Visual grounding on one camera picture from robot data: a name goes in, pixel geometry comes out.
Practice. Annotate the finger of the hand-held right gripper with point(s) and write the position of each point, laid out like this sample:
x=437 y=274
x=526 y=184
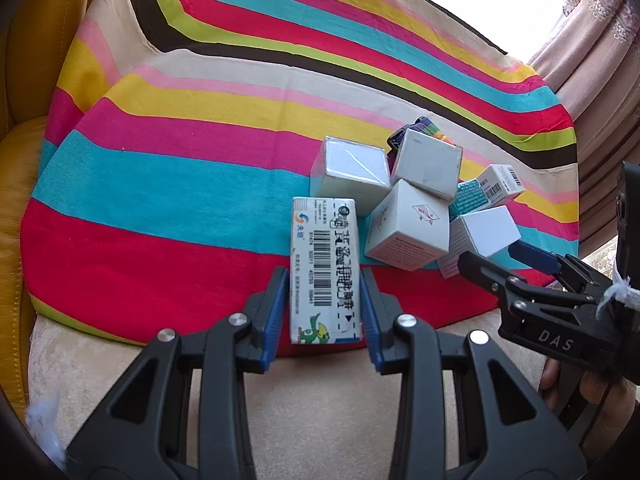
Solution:
x=482 y=272
x=537 y=257

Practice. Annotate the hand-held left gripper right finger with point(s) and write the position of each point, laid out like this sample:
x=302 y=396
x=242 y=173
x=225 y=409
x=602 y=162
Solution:
x=370 y=310

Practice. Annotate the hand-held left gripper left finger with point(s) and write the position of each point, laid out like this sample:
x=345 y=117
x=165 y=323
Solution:
x=277 y=310

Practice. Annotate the plain white box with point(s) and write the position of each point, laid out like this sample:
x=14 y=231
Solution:
x=425 y=167
x=485 y=232

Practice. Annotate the white box green cartoon print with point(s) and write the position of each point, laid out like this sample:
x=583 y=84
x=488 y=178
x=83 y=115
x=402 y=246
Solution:
x=325 y=260

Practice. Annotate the teal box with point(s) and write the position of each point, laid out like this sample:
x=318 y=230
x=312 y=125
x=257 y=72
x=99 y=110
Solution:
x=467 y=200

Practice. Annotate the white barcode medicine box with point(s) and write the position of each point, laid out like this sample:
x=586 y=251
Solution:
x=500 y=185

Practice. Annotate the clear-wrapped white box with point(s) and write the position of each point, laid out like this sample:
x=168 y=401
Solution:
x=350 y=165

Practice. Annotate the person's right hand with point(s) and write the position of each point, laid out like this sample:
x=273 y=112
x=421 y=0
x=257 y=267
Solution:
x=550 y=382

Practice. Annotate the white frayed cloth tie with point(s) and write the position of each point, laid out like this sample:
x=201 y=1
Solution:
x=620 y=292

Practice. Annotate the white box with small logo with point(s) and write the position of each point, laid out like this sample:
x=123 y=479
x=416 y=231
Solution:
x=405 y=225

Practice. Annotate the beige seat cushion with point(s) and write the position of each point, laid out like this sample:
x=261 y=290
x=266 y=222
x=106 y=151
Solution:
x=320 y=410

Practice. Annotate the rainbow striped blanket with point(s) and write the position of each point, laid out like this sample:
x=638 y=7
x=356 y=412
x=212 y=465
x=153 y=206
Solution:
x=175 y=185

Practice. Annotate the beige drape curtain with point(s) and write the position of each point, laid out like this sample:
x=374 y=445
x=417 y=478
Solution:
x=595 y=85

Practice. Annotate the yellow leather sofa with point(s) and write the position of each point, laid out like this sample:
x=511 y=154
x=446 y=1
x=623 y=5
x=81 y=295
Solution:
x=20 y=160

